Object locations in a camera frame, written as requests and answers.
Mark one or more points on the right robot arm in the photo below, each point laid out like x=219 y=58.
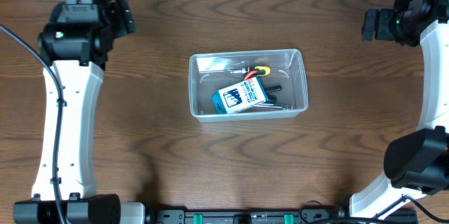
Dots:
x=415 y=165

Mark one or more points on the stubby yellow black screwdriver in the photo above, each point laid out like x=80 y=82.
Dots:
x=260 y=70

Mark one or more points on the small black orange hammer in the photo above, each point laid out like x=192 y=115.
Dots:
x=273 y=89

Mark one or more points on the clear plastic container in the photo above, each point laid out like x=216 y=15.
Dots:
x=210 y=72

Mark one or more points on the slim black yellow screwdriver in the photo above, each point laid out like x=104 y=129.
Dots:
x=271 y=101

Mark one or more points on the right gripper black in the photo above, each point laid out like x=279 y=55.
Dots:
x=384 y=31

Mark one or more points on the white blue screwdriver box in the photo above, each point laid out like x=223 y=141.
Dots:
x=240 y=96

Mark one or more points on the red handled pliers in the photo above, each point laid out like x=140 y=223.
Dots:
x=250 y=74

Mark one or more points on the silver combination wrench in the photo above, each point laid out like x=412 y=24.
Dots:
x=273 y=106

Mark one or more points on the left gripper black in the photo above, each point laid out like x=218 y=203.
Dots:
x=117 y=18

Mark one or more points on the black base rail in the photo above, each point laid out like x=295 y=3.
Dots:
x=307 y=215

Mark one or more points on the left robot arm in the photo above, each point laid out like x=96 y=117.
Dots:
x=73 y=49

